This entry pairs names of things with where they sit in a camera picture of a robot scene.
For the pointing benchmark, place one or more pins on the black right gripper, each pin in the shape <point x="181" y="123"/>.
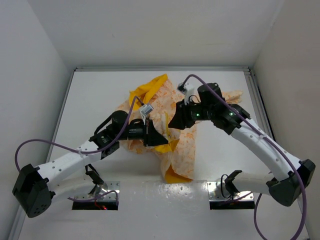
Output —
<point x="181" y="119"/>

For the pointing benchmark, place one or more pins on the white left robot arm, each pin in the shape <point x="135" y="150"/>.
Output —
<point x="35" y="186"/>

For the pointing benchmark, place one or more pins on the aluminium frame rail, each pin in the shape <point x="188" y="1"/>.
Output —
<point x="162" y="68"/>
<point x="264" y="122"/>

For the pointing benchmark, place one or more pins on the aluminium frame rail back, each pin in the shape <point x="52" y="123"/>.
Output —
<point x="162" y="68"/>

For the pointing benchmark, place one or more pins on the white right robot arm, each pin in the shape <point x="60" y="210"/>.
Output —
<point x="285" y="169"/>

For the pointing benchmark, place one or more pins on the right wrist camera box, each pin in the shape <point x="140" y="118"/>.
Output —
<point x="186" y="89"/>

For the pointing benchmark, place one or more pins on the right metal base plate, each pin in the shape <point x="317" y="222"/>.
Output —
<point x="215" y="195"/>

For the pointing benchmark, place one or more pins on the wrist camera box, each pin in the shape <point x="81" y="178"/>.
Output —
<point x="186" y="89"/>
<point x="146" y="109"/>

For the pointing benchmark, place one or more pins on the orange patterned yellow-lined jacket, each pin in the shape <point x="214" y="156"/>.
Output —
<point x="177" y="157"/>

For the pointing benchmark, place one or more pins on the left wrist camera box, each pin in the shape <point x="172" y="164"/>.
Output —
<point x="146" y="109"/>

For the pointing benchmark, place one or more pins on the metal base plate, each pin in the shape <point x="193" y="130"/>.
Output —
<point x="215" y="195"/>
<point x="108" y="192"/>

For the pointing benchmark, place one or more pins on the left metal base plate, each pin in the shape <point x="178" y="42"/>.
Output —
<point x="108" y="192"/>

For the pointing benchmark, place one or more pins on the aluminium frame rail right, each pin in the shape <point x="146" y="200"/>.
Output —
<point x="264" y="122"/>

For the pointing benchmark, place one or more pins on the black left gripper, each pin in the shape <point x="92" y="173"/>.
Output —
<point x="151" y="136"/>

